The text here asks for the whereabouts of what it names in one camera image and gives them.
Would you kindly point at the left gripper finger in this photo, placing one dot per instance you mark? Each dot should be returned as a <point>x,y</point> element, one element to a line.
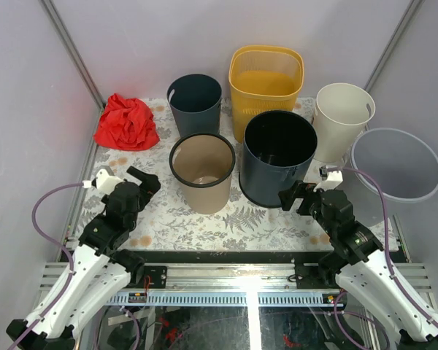
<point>136,173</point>
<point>149,186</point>

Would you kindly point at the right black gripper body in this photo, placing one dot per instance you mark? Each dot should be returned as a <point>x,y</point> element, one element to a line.
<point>311,205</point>

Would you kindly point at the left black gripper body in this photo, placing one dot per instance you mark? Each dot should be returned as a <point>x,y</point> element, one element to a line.
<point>108,198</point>

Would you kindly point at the beige bin with black rim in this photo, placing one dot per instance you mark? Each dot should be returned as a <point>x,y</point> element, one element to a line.
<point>203,164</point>

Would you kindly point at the slate blue tapered bin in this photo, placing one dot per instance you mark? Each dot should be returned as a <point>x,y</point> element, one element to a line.
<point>195,100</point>

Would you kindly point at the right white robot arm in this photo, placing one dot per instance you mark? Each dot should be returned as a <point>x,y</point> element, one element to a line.
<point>361,265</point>

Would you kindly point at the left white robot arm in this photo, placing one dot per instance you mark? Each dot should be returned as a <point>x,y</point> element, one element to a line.
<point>97,269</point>

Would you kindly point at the floral patterned table mat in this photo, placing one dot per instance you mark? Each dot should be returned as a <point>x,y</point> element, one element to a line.
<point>169,224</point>

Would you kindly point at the large dark navy bin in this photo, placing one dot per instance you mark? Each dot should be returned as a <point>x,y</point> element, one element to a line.
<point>278,147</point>

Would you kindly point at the crumpled red cloth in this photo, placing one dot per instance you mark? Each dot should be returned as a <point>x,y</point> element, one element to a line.
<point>126,124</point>

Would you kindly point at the translucent grey bin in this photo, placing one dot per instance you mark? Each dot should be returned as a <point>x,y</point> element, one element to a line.
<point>404,166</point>

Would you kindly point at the cream white bin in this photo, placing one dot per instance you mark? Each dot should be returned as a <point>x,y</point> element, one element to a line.
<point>341,112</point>

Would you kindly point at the yellow mesh basket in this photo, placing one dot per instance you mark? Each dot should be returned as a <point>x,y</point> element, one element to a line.
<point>263,78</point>

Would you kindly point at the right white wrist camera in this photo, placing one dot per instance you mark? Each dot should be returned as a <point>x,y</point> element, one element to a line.
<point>331,178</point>

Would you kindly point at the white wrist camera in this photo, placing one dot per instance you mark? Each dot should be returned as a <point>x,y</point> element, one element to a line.
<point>105,181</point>
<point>331,178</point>

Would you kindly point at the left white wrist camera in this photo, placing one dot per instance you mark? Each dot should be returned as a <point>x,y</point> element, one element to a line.
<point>105,181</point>

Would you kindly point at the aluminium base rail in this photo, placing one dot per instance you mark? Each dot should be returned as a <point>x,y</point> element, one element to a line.
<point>226,285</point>

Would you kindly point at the left aluminium frame post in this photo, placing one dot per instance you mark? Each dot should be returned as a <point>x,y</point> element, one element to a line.
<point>63,33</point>

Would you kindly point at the aluminium frame post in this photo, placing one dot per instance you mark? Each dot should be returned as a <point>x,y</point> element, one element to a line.
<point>63,33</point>
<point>408,16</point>

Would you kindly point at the right aluminium frame post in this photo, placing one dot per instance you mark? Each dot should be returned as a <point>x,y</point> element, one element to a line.
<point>408,16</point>

